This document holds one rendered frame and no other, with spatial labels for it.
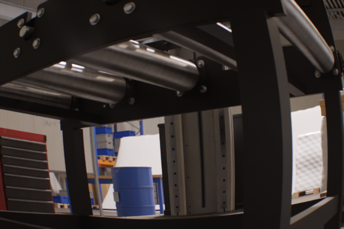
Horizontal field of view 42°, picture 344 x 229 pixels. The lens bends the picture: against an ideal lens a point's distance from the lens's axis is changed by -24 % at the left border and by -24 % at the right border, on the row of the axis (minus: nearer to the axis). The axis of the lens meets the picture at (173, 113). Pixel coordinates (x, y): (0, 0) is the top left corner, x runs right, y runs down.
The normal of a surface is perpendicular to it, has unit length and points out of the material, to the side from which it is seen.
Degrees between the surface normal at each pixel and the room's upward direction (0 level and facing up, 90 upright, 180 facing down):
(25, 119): 90
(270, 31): 90
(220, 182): 90
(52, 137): 90
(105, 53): 121
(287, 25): 166
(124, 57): 115
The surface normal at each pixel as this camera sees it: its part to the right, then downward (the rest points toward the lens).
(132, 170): 0.16, -0.16
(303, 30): 0.63, 0.65
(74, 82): 0.78, 0.40
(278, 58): 0.87, -0.13
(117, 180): -0.68, -0.07
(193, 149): -0.40, -0.11
